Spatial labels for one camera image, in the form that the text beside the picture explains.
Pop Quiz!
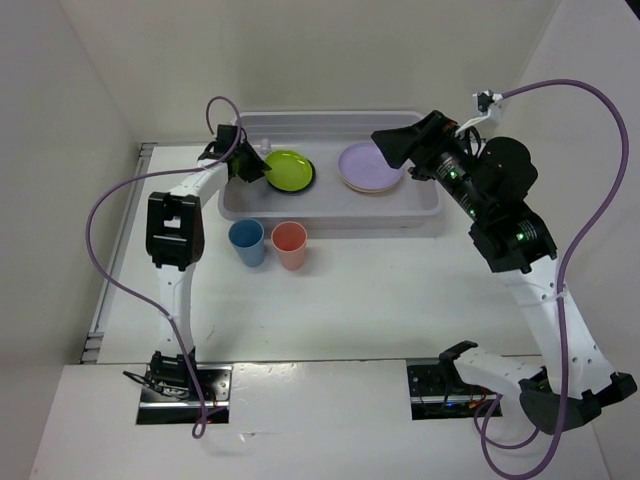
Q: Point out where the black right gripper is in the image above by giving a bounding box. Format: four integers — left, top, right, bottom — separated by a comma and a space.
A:
370, 109, 489, 220

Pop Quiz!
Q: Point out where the green plate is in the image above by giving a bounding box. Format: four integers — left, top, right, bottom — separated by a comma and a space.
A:
264, 150, 315, 193

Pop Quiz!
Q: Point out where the purple plate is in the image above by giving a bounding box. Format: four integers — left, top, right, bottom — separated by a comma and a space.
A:
338, 142, 403, 189

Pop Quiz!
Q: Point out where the yellow plate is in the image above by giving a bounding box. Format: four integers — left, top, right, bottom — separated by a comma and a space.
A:
341, 177, 403, 195

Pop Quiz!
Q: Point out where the black plate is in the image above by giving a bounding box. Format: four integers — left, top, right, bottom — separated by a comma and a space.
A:
265, 160, 316, 194

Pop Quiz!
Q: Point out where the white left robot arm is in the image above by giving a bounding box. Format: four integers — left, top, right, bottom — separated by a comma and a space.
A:
145, 125, 269, 400

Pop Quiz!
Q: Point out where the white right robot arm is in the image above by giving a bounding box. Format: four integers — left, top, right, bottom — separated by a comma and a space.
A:
371, 110, 637, 435

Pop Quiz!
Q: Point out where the lavender plastic bin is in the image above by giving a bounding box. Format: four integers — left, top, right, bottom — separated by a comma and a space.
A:
218, 110, 445, 238

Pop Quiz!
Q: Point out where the blue cup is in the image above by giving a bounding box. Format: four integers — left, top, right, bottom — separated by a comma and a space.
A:
228, 218, 265, 268

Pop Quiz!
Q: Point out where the pink cup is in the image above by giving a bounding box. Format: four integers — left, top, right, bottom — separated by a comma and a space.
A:
271, 221, 308, 271

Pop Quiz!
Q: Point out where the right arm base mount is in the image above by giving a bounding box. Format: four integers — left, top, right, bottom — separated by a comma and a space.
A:
406, 358, 496, 421

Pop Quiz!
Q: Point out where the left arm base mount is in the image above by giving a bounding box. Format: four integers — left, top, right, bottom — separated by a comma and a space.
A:
123, 364, 233, 425

